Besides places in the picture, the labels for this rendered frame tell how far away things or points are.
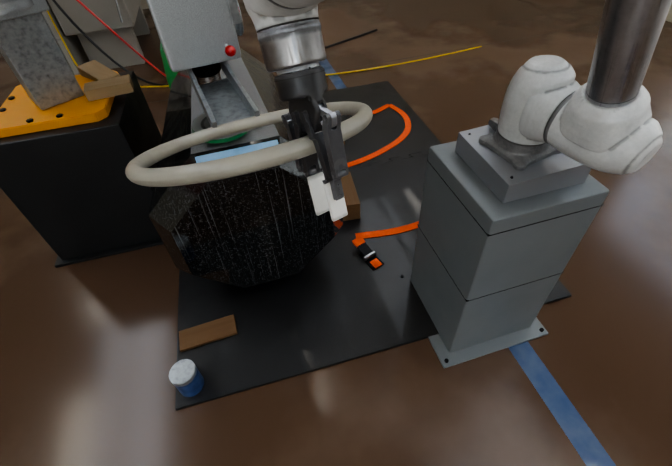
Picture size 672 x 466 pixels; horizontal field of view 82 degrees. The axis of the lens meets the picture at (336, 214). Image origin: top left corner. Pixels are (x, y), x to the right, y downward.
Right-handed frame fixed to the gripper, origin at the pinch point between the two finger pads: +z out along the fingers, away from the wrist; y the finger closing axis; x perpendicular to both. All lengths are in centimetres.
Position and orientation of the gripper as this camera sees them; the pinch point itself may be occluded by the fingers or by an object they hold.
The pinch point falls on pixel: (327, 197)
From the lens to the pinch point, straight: 63.9
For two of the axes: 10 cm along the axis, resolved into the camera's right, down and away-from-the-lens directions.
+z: 2.0, 9.0, 3.8
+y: -5.9, -2.0, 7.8
